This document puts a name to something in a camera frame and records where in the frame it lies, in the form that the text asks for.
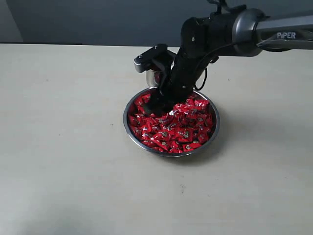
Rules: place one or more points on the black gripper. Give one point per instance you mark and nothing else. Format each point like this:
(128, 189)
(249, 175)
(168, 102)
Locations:
(180, 73)

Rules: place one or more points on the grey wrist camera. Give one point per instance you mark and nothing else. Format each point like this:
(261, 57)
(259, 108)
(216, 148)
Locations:
(158, 57)

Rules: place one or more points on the stainless steel bowl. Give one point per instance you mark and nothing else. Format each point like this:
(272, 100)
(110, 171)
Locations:
(212, 109)

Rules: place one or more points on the small steel cup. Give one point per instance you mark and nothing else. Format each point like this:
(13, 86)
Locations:
(153, 76)

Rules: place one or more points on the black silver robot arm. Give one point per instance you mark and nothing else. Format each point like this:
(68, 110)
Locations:
(229, 31)

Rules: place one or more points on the red wrapped candy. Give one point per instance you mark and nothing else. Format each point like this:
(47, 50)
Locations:
(190, 146)
(201, 104)
(162, 136)
(185, 133)

